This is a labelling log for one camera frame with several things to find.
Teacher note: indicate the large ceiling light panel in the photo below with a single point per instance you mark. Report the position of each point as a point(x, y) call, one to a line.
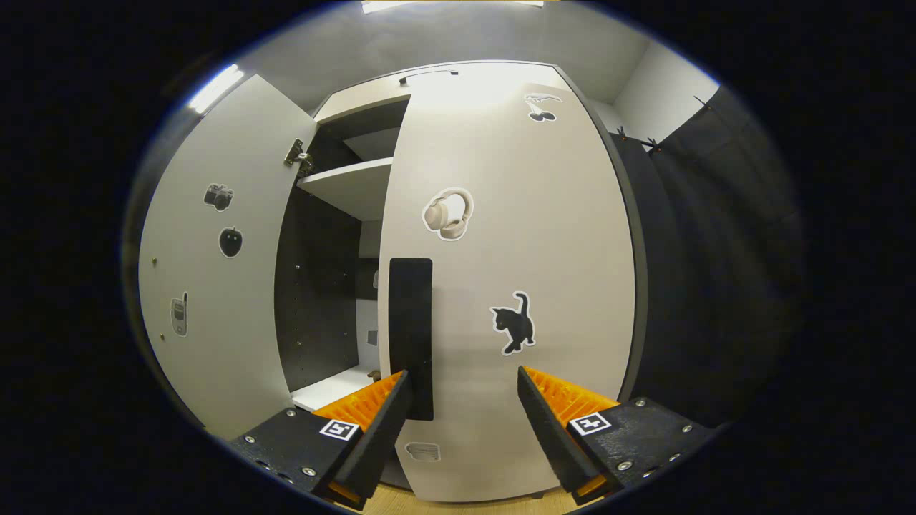
point(451, 6)

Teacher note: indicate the small ceiling light panel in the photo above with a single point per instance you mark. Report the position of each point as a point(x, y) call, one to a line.
point(215, 89)

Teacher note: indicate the white shoe cabinet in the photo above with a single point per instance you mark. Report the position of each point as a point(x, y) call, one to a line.
point(343, 189)

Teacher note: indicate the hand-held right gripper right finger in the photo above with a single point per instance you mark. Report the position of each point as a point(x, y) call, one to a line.
point(547, 436)

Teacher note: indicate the white cabinet door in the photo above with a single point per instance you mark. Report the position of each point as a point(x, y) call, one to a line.
point(229, 343)
point(544, 236)

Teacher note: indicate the black backdrop cloth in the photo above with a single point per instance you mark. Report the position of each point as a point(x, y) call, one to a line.
point(715, 272)

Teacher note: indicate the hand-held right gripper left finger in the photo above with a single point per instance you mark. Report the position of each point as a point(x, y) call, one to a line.
point(383, 436)

